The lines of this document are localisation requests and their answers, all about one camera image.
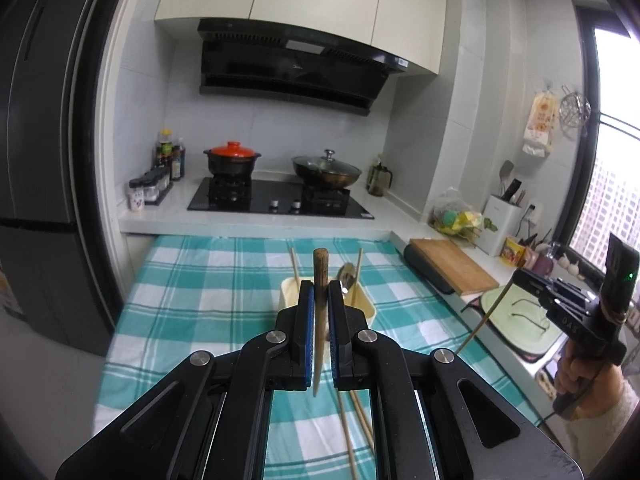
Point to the dark sauce bottle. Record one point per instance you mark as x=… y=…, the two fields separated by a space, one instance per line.
x=164 y=152
x=178 y=162

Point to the purple bottle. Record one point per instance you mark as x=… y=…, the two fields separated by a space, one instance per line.
x=545 y=260

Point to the white knife block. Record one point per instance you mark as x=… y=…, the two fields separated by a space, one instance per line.
x=502 y=230

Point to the wooden cutting board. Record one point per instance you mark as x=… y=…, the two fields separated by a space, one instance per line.
x=455 y=265

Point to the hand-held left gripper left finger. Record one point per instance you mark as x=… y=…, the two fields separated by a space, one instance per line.
x=310 y=330

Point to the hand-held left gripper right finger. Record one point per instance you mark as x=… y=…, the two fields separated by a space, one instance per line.
x=336 y=330

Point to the yellow printed cup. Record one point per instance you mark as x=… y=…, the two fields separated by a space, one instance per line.
x=512 y=251

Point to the dark wok with glass lid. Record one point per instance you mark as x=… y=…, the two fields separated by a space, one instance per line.
x=327 y=172

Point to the cream plastic utensil holder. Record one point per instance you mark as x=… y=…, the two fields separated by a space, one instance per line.
x=367 y=310

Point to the glass jug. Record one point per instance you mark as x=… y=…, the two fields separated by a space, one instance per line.
x=376 y=180

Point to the person's right hand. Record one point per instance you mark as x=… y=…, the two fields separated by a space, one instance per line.
x=580 y=380

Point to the black clay pot red lid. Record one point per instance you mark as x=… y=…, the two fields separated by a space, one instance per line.
x=231 y=157

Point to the white wall socket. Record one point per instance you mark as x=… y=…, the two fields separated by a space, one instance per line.
x=531 y=212

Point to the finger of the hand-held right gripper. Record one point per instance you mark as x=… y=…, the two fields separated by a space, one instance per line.
x=575 y=291
x=532 y=285

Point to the plastic bag of sponges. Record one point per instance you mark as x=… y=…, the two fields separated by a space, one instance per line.
x=457 y=217

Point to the black gas stove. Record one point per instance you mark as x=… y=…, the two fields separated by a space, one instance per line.
x=270 y=200

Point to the window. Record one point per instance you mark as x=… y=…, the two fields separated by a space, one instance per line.
x=615 y=185

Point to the teal checked tablecloth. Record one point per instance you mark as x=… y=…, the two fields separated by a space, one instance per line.
x=200 y=285

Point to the dark grey refrigerator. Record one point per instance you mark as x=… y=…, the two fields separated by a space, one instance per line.
x=45 y=160

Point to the metal spoon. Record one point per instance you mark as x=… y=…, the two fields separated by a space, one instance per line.
x=346 y=275

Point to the green cutting board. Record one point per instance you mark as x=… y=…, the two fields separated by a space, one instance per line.
x=510 y=330

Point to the row of spice jars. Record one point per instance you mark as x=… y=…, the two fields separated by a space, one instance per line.
x=147 y=190

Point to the hanging printed bag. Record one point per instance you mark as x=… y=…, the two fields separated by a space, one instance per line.
x=540 y=125

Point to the black eyeglasses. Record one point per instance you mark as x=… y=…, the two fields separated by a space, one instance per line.
x=525 y=302

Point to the grey spatula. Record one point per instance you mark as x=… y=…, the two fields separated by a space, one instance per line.
x=507 y=170

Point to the black range hood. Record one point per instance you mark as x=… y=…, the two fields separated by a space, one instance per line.
x=290 y=65

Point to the garlic bulb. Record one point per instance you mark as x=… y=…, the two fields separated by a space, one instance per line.
x=576 y=269
x=564 y=261

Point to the person's right forearm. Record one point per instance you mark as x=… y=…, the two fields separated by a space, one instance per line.
x=615 y=440

